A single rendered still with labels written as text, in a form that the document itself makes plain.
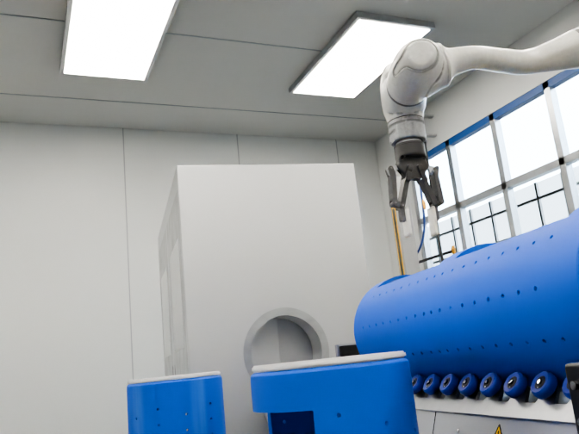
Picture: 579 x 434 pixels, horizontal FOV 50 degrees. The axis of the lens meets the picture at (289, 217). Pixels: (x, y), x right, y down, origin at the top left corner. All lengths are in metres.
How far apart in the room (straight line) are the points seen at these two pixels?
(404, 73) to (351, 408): 0.74
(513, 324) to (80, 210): 5.19
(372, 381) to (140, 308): 4.91
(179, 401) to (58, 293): 4.03
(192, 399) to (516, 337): 1.06
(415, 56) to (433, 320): 0.56
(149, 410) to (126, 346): 3.95
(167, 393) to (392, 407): 0.93
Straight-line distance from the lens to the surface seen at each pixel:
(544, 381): 1.08
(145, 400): 1.89
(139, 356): 5.83
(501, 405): 1.18
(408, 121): 1.55
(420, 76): 1.41
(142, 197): 6.07
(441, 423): 1.35
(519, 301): 1.04
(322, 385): 1.02
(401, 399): 1.08
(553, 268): 0.97
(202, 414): 1.88
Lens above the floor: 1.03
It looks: 13 degrees up
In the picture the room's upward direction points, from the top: 6 degrees counter-clockwise
